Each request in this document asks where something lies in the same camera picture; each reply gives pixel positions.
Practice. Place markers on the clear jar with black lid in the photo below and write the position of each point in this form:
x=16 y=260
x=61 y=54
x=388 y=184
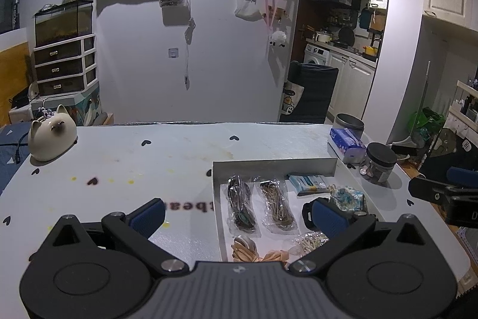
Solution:
x=379 y=165

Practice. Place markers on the white washing machine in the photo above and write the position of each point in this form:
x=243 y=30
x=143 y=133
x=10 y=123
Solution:
x=316 y=55

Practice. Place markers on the white shallow tray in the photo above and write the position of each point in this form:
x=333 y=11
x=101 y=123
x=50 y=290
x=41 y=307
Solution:
x=261 y=169

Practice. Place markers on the white shelf rack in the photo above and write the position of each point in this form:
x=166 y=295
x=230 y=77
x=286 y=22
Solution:
x=466 y=117

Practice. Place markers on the white pot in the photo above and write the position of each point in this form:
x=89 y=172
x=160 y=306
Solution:
x=323 y=37

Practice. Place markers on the teal hanging bag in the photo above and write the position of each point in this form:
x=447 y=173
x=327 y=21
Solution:
x=365 y=18

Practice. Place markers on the black scrunchie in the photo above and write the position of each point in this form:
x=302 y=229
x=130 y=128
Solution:
x=308 y=214

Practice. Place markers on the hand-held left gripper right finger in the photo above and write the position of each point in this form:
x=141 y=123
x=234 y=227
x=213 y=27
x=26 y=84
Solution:
x=328 y=216

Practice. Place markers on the blue wet wipe packet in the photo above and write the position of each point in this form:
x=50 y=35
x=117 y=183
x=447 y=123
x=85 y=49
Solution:
x=308 y=182

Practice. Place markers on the white lower kitchen cabinets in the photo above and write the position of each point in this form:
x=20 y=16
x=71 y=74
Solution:
x=351 y=87

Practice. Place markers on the wooden headboard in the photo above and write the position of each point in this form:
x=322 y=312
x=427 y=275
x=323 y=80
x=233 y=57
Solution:
x=15 y=80

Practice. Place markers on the white and brown drawer unit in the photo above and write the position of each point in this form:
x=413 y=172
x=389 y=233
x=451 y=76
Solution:
x=59 y=68

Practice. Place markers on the square wall hook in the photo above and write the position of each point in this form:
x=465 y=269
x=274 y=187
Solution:
x=173 y=53

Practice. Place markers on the black printed bag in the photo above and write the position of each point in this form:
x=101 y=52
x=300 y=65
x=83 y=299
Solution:
x=450 y=147

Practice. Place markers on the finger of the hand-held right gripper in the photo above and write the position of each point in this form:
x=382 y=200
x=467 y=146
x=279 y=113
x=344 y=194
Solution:
x=463 y=176
x=429 y=191

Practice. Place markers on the white printed tote bag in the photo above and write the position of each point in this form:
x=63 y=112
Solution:
x=291 y=100

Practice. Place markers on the green plastic bag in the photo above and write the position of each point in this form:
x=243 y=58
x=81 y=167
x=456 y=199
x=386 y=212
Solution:
x=425 y=121

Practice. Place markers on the glass fish tank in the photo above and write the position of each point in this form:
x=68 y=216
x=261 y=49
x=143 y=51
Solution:
x=63 y=23

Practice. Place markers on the white hanging bag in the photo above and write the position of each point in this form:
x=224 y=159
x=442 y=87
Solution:
x=246 y=10

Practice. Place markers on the black fabric hamper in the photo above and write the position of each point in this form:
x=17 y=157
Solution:
x=315 y=94

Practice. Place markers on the wooden cutting board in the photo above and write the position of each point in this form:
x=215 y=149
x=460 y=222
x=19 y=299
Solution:
x=377 y=22

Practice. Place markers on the blue tissue pack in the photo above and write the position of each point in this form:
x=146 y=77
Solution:
x=347 y=145

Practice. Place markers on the dark box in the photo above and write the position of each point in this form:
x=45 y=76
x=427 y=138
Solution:
x=20 y=100

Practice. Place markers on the plush sheep toy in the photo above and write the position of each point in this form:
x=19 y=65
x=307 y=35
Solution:
x=278 y=38

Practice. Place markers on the white ceramic cat ornament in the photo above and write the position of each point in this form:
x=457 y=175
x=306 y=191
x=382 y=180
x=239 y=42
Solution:
x=48 y=143

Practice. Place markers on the teal patterned box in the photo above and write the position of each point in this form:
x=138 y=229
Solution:
x=87 y=106

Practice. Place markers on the grey round tin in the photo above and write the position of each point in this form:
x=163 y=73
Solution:
x=349 y=122

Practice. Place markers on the black pan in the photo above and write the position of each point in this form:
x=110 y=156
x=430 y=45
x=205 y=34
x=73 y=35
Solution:
x=346 y=37

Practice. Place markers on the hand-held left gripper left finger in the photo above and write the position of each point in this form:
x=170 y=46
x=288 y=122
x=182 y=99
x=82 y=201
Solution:
x=147 y=216

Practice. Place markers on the blue patterned bedding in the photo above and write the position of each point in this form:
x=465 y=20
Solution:
x=9 y=154

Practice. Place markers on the clear wall shelf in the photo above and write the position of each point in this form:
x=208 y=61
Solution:
x=172 y=0

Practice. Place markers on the pink ribbons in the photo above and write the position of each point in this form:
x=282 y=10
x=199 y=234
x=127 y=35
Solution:
x=269 y=5

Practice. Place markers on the mop with grey pole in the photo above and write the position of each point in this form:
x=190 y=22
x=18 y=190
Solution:
x=425 y=87

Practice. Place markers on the silver figurine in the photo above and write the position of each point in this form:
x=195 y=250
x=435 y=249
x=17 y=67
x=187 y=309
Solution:
x=46 y=113

